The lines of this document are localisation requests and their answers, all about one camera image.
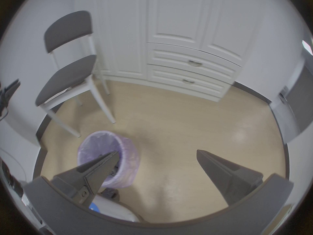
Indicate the grey curtain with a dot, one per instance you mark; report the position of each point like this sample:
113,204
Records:
303,101

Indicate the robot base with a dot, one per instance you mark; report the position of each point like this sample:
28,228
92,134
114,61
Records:
115,210

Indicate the white trash bin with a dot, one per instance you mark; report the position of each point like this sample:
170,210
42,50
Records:
127,172

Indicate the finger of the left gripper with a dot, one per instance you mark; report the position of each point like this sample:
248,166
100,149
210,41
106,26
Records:
11,90

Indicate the purple plastic bag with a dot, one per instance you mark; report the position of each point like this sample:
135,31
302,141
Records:
97,141

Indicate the ceiling light panel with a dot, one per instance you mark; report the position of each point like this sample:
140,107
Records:
307,46

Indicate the white chair grey seat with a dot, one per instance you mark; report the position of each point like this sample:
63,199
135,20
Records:
66,75

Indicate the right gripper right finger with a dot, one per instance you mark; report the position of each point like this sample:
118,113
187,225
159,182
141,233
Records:
229,182

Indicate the white wardrobe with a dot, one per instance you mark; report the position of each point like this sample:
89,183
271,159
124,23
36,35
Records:
176,13

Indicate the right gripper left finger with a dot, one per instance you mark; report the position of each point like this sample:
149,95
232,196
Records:
73,183

